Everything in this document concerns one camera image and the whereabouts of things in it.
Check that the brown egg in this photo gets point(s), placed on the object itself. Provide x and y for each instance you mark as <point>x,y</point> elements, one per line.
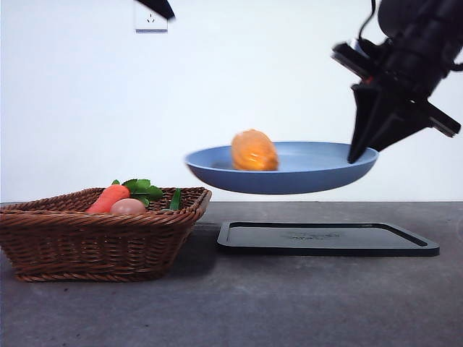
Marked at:
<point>128,207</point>

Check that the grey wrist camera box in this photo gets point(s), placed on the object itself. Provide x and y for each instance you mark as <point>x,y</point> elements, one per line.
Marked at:
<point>349,58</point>

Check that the orange toy carrot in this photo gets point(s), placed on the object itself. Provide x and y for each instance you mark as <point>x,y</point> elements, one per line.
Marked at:
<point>110,197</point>

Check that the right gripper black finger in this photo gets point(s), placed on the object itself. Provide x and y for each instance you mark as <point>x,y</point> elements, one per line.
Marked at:
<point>363,119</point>
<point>398,119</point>

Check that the green pepper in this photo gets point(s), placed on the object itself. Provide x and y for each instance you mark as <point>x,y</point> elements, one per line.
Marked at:
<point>176,200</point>

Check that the black rectangular tray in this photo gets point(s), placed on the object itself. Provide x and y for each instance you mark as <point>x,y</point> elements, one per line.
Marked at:
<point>325,249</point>

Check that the blue round plate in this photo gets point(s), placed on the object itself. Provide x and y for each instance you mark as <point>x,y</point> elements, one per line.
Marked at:
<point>311,177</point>

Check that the white wall socket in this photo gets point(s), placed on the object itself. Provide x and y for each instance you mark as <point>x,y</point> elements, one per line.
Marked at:
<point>152,25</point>

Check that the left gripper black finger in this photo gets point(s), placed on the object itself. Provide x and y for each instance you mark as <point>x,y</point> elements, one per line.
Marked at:
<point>159,8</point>

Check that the yellow-orange toy corn cob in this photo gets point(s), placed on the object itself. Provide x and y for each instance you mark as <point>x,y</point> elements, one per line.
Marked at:
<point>255,152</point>

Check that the green leafy vegetable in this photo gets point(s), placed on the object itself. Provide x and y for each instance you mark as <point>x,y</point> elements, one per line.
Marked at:
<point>143,188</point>

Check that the brown wicker basket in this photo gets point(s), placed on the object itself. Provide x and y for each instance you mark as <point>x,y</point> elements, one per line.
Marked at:
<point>90,246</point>

